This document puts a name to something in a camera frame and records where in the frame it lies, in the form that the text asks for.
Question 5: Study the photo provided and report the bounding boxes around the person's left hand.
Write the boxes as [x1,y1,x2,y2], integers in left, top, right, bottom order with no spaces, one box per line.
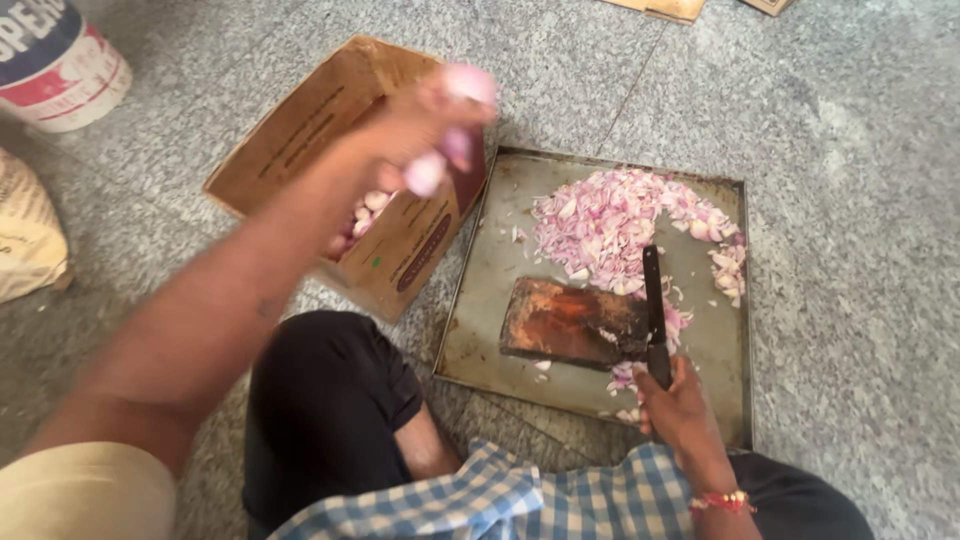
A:
[358,63,499,198]

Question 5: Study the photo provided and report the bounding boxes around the person's right hand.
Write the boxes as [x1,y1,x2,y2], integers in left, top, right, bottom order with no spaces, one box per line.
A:
[632,354,716,460]

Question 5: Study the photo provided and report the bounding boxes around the peeled pink onions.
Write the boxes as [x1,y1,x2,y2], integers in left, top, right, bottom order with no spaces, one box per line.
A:
[402,63,499,199]

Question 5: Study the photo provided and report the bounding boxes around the black kitchen knife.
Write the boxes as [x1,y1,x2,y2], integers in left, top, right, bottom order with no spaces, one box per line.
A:
[642,244,674,392]

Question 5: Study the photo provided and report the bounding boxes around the wooden chopping block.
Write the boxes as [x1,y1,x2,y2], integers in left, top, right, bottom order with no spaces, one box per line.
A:
[498,276,651,373]

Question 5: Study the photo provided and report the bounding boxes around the square metal tray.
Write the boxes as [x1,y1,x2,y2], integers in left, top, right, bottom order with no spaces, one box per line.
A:
[432,144,754,452]

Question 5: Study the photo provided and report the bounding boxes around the brown cardboard box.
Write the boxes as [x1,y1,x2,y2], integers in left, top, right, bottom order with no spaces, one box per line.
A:
[202,34,489,325]

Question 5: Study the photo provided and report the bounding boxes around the red thread wristband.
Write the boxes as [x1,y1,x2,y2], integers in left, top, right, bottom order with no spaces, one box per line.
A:
[688,489,758,519]

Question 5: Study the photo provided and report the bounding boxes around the heap of peeled onions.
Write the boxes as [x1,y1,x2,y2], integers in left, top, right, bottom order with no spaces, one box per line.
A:
[327,189,399,262]

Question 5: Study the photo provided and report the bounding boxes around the pile of chopped onion pieces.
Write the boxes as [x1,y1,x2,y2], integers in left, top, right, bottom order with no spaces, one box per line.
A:
[511,168,749,423]

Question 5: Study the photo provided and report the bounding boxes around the blue checked cloth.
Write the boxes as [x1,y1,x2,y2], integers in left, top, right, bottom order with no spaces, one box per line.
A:
[266,438,695,540]

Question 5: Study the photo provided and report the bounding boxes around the flat cardboard pieces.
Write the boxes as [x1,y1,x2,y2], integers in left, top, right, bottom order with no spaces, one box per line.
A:
[600,0,796,26]

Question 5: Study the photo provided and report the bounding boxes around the black trousers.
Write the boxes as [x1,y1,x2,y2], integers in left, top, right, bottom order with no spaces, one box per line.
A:
[241,310,877,540]

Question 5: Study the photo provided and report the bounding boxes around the white plastic bucket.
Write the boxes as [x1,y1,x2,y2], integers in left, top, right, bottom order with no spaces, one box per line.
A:
[0,0,134,135]

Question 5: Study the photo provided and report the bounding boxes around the beige woven sack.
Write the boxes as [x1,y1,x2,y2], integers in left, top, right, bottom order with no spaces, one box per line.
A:
[0,146,75,305]

